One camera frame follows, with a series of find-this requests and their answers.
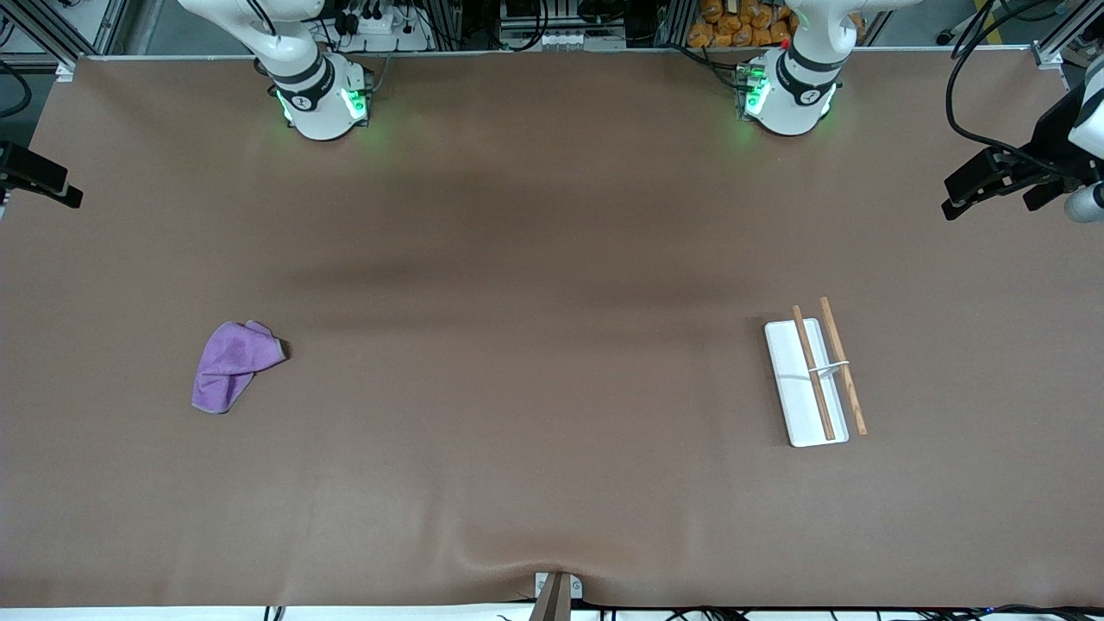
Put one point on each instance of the white rack with wooden rods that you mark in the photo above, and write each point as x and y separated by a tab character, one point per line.
798	388

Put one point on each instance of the pile of orange packages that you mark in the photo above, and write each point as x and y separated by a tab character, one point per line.
733	30

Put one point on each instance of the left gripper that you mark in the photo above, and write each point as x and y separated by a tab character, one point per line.
1050	138

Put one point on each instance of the purple microfiber towel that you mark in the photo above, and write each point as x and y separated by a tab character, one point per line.
228	362

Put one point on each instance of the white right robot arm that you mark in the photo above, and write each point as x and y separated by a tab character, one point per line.
319	103

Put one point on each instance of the brown table cover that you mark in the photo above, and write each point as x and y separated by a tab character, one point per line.
552	362

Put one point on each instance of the white terminal block device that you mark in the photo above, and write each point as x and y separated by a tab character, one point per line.
561	40

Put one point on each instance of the aluminium frame profile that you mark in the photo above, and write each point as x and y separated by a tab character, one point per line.
52	39
1049	54

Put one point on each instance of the white power strip with plugs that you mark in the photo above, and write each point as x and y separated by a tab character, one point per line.
405	36

